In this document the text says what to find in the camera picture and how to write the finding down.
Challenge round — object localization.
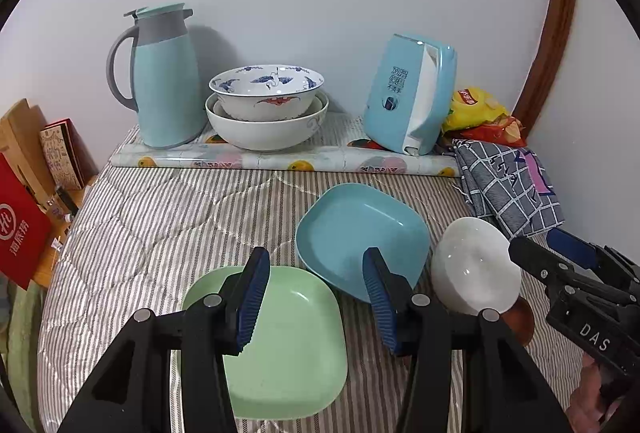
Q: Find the grey checked cloth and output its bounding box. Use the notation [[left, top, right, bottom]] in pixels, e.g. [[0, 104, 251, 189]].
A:
[[452, 138, 566, 239]]

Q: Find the wooden side table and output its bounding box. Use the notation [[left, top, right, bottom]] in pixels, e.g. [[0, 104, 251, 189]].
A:
[[35, 175, 98, 289]]

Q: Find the yellow chips bag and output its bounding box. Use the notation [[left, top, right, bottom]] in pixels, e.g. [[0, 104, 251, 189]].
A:
[[442, 86, 511, 134]]

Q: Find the blue patterned porcelain bowl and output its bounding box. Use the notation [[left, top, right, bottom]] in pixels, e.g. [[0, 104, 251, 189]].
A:
[[208, 64, 325, 121]]

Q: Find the green cloth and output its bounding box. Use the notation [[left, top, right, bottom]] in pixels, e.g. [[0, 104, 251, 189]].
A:
[[0, 278, 48, 409]]

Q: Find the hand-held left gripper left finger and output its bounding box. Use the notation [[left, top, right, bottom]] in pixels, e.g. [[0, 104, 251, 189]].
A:
[[57, 247, 273, 433]]

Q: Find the cardboard box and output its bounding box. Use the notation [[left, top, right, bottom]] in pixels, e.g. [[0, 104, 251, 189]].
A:
[[0, 99, 56, 198]]

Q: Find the light blue electric kettle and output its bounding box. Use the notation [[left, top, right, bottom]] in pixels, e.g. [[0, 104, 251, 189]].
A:
[[362, 33, 458, 157]]

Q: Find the person's right hand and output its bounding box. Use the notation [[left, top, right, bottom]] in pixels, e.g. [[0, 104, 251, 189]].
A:
[[567, 355, 640, 433]]

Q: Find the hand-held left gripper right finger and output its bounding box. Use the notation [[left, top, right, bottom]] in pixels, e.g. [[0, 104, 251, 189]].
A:
[[362, 247, 573, 433]]

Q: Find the striped quilted mattress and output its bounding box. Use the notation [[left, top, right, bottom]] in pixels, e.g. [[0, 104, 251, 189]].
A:
[[37, 123, 586, 433]]

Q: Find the plain white bowl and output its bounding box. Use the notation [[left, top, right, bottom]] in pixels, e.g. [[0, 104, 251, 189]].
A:
[[431, 216, 522, 316]]

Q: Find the red box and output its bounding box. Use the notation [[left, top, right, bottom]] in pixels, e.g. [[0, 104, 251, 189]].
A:
[[0, 152, 53, 291]]

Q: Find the fruit print table mat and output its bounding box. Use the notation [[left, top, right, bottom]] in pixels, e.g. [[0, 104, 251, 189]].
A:
[[111, 110, 461, 178]]

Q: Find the wooden door frame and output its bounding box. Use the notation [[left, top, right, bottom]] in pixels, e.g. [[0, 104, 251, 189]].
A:
[[514, 0, 580, 128]]

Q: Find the red snack bag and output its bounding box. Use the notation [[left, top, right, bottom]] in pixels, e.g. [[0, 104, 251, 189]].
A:
[[457, 115, 528, 148]]

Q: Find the green square plate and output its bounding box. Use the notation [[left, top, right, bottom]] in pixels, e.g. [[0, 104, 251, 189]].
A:
[[176, 265, 348, 421]]

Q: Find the large white bowl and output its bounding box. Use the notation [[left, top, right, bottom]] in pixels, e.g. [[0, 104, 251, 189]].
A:
[[205, 90, 330, 152]]

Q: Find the teal thermos jug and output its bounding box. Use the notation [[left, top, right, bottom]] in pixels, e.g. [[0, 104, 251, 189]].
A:
[[106, 4, 207, 148]]

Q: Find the brown wooden bowl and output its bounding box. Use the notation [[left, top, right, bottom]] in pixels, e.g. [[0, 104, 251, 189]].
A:
[[502, 295, 536, 346]]

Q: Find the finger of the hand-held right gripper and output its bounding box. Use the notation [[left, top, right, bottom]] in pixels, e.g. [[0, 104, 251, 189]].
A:
[[509, 237, 581, 294], [546, 228, 640, 286]]

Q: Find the blue square plate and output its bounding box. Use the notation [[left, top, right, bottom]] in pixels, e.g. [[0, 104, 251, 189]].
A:
[[295, 183, 430, 304]]

